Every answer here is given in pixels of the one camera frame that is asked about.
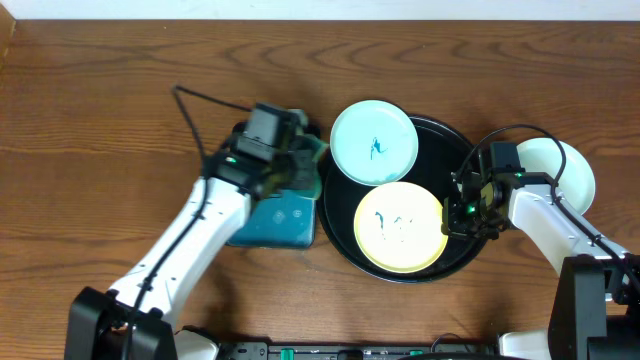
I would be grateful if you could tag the yellow plate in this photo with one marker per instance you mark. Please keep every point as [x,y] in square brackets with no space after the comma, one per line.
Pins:
[397,226]

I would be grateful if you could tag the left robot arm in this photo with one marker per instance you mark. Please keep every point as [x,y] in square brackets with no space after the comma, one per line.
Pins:
[136,317]

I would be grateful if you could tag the white plate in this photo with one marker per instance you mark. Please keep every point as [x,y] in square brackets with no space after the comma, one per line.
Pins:
[577,181]
[374,142]

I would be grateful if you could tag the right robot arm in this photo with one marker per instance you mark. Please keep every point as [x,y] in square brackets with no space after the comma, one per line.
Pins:
[595,314]

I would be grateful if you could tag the round black serving tray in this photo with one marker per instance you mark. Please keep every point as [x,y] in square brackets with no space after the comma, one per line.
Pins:
[442,150]

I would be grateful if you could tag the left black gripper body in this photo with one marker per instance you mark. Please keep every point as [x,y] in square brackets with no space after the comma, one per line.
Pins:
[304,163]

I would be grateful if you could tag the rectangular black water tray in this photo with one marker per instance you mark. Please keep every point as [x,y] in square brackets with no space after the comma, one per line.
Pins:
[277,219]

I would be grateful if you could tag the green yellow sponge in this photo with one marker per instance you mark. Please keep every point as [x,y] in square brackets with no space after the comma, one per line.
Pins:
[305,155]

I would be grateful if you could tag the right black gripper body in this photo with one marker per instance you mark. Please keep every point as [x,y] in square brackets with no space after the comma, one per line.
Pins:
[471,218]

